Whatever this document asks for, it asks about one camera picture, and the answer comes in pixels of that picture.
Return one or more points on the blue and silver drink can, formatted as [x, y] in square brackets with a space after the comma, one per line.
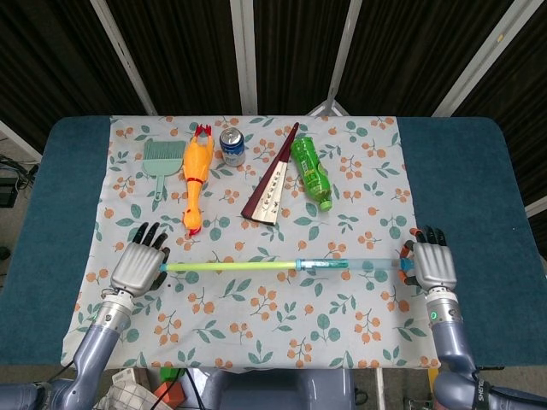
[233, 149]

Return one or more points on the white frame pole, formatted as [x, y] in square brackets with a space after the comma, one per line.
[478, 60]
[245, 55]
[124, 60]
[537, 208]
[337, 64]
[19, 141]

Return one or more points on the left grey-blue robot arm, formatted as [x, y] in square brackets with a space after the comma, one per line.
[98, 337]

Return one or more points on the black equipment box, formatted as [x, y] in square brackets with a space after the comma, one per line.
[7, 192]

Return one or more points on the right silver robot hand orange fingertips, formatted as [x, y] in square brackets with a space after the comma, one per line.
[433, 265]

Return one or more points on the blue green water pump toy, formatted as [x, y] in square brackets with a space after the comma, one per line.
[235, 266]

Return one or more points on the mint green hand brush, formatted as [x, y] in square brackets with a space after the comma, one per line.
[162, 164]

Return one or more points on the folded paper fan dark ribs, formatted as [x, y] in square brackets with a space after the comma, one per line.
[269, 196]

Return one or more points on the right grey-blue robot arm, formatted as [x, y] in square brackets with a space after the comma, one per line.
[453, 341]

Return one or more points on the dark teal table cover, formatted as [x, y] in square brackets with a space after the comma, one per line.
[470, 192]

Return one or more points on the orange block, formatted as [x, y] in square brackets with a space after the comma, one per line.
[168, 393]

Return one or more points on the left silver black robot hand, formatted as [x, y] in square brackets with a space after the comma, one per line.
[137, 267]

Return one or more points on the floral print table cloth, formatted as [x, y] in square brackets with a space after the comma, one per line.
[278, 324]

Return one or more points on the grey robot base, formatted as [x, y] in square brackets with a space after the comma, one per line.
[278, 388]

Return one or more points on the green plastic object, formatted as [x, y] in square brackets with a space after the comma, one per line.
[171, 374]

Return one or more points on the white checkered cloth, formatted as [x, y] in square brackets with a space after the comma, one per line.
[128, 395]

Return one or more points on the green plastic drink bottle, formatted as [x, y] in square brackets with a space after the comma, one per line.
[309, 166]

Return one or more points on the yellow rubber chicken toy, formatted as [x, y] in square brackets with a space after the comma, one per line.
[197, 162]

